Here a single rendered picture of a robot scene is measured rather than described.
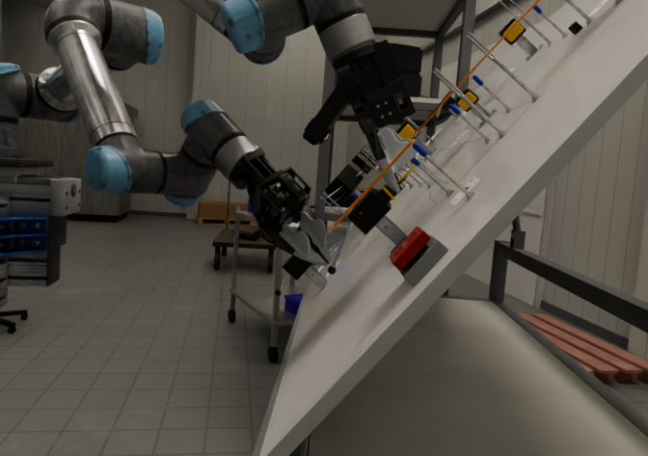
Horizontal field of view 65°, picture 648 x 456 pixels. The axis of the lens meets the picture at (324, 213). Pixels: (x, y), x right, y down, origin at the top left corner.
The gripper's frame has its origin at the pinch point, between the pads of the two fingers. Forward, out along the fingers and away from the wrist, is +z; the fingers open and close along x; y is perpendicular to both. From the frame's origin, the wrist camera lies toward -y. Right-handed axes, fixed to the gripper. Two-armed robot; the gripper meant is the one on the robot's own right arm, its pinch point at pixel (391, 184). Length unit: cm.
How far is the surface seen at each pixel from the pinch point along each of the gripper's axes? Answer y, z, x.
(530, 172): 14.7, 1.2, -23.7
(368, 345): -7.0, 11.3, -28.0
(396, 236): -2.3, 7.7, -1.0
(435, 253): 2.8, 5.8, -23.5
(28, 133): -565, -221, 702
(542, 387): 11, 50, 18
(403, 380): -12.9, 37.6, 12.8
